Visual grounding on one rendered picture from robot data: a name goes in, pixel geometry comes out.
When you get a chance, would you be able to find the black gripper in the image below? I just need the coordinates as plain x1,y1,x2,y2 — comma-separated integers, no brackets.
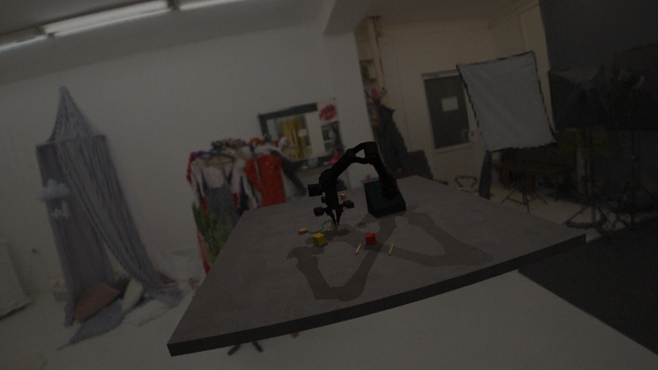
314,193,354,225

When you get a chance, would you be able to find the yellow wooden cube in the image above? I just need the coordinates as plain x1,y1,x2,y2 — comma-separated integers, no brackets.
312,233,326,246

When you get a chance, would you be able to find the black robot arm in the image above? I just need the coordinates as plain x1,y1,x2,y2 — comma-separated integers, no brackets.
308,141,399,202

